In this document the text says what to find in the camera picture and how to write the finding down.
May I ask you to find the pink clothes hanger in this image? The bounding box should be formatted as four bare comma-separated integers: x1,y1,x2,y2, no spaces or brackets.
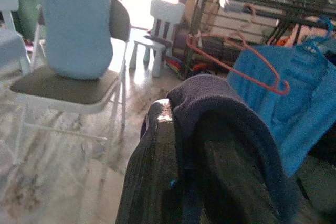
186,3,291,96

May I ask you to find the navy blue garment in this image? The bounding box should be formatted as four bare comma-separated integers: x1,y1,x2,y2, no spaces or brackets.
140,74,310,224

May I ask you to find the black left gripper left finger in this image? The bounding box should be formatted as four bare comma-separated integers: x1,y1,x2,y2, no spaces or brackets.
115,98,190,224

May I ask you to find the white folding chair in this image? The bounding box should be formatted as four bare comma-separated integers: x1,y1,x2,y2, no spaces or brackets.
9,0,132,167

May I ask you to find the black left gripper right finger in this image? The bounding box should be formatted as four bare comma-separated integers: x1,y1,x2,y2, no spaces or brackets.
199,134,283,224

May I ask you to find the blue clothes hanger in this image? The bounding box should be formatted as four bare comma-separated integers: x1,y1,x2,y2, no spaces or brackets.
301,16,334,51

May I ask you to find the grey green sofa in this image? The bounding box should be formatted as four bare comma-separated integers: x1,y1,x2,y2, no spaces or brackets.
296,155,336,214

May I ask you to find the light blue cushion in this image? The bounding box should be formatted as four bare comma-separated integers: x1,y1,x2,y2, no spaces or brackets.
41,0,114,81

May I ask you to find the light blue kids chair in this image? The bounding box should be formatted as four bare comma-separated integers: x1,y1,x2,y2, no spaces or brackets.
0,0,32,75
129,0,186,78

